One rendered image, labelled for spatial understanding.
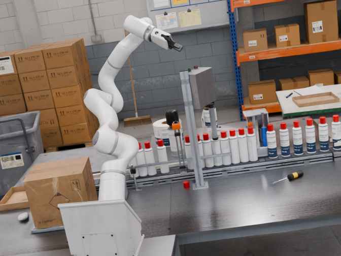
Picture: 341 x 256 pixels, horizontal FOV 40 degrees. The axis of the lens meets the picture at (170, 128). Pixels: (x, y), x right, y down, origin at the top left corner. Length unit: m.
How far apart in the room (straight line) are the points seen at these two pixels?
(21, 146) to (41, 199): 2.40
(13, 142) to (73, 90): 1.51
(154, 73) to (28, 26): 2.03
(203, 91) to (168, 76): 4.76
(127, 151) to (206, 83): 0.59
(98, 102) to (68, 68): 3.52
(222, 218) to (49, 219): 0.88
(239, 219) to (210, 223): 0.14
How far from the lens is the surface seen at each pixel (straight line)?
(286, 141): 2.81
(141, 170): 2.81
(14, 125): 5.58
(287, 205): 2.41
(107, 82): 2.68
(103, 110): 2.50
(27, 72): 6.21
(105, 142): 2.27
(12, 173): 4.98
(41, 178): 2.46
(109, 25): 7.34
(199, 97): 2.52
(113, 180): 2.20
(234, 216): 2.36
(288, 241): 3.30
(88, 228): 2.12
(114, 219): 2.06
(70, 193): 2.46
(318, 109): 3.99
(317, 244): 3.26
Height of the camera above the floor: 1.95
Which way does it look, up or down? 17 degrees down
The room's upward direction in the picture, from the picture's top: 9 degrees counter-clockwise
